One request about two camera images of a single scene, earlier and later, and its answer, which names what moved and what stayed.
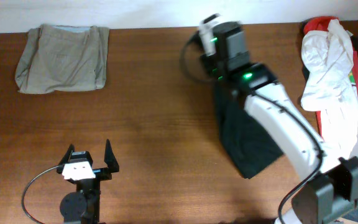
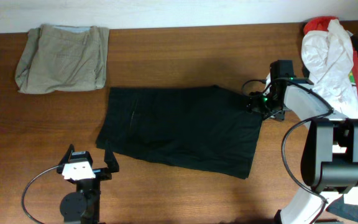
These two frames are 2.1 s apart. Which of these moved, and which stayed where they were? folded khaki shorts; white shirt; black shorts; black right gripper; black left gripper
Moved: black right gripper; black shorts
Stayed: black left gripper; folded khaki shorts; white shirt
